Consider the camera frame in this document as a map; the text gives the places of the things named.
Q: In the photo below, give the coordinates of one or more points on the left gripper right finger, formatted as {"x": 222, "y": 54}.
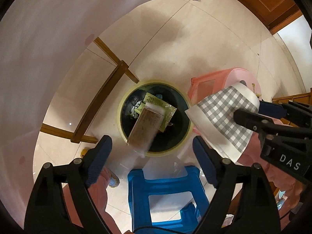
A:
{"x": 257, "y": 209}

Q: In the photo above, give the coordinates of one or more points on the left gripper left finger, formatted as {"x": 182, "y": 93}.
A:
{"x": 46, "y": 209}

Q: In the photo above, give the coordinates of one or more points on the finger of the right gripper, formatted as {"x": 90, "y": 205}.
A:
{"x": 261, "y": 124}
{"x": 294, "y": 112}

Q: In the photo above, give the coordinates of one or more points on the grey checkered paper cup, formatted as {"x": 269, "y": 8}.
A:
{"x": 214, "y": 119}

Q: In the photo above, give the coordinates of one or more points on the brown green milk carton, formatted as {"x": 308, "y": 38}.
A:
{"x": 144, "y": 131}

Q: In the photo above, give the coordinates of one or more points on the yellow-green snack bag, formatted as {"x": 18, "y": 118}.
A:
{"x": 157, "y": 105}

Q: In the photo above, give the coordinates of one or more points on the round trash bin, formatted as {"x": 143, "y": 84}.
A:
{"x": 178, "y": 129}

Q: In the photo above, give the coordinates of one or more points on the pink plastic stool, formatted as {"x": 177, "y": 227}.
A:
{"x": 213, "y": 82}

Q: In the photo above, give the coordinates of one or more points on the blue plastic stool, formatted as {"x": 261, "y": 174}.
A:
{"x": 184, "y": 195}

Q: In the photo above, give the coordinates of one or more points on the brown wooden door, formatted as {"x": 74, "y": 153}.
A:
{"x": 274, "y": 14}

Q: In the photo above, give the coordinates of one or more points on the cartoon print tablecloth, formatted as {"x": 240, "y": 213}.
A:
{"x": 40, "y": 40}

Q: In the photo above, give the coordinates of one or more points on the wooden table leg frame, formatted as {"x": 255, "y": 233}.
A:
{"x": 78, "y": 135}

